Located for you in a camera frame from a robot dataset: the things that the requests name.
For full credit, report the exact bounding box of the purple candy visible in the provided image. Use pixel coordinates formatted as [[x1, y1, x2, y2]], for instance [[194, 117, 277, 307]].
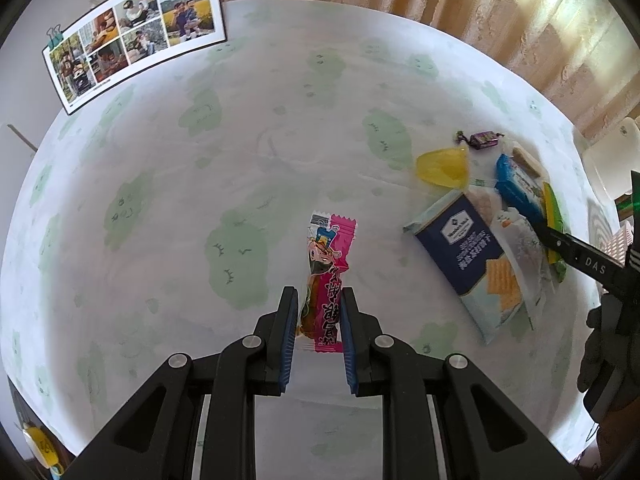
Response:
[[454, 130, 503, 151]]

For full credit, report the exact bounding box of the white translucent snack bag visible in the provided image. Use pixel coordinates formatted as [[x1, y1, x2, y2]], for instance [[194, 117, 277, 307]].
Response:
[[466, 185, 554, 328]]

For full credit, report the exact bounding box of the yellow jelly snack pouch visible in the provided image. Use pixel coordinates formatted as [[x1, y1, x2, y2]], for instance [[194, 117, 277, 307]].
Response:
[[416, 146, 469, 188]]

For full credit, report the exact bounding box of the pink cartoon snack packet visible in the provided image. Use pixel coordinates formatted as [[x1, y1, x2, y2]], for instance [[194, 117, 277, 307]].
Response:
[[297, 211, 357, 353]]

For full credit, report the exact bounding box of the teal binder clip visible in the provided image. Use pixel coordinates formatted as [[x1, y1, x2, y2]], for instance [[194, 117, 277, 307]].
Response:
[[47, 24, 64, 50]]

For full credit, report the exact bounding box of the white plastic basket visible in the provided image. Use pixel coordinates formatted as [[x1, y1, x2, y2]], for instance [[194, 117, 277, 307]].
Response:
[[588, 200, 634, 266]]

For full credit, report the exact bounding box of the green cloud patterned tablecloth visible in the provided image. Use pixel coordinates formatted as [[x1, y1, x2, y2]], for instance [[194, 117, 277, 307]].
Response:
[[1, 0, 616, 458]]

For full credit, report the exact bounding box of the navy wafer biscuit pack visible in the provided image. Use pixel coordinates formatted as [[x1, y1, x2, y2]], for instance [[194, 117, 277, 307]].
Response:
[[402, 191, 523, 344]]

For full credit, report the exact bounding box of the blue snack packet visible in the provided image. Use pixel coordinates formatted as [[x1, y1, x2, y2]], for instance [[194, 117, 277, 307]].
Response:
[[495, 154, 546, 224]]

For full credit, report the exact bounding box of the yellow object at edge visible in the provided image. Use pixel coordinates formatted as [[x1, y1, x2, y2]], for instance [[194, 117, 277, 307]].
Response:
[[22, 426, 64, 474]]

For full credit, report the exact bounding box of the green snack packet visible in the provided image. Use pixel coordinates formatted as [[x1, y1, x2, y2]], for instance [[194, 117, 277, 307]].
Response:
[[542, 181, 567, 283]]

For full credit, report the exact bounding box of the white thermos jug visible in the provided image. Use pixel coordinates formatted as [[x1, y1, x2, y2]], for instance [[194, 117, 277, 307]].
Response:
[[582, 117, 640, 205]]

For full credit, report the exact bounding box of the photo collage poster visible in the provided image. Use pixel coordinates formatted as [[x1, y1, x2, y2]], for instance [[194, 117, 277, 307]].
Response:
[[42, 0, 227, 115]]

